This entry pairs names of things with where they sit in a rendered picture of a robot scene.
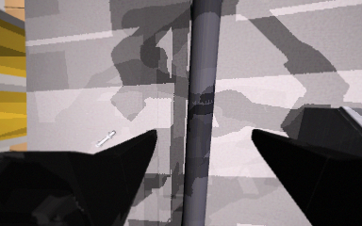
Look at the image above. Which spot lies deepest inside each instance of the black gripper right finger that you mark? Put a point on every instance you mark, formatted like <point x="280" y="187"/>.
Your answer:
<point x="325" y="184"/>

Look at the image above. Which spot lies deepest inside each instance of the long black bar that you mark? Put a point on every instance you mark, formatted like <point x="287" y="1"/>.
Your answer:
<point x="204" y="44"/>

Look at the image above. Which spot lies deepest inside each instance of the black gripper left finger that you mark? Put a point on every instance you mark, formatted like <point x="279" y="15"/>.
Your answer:
<point x="104" y="184"/>

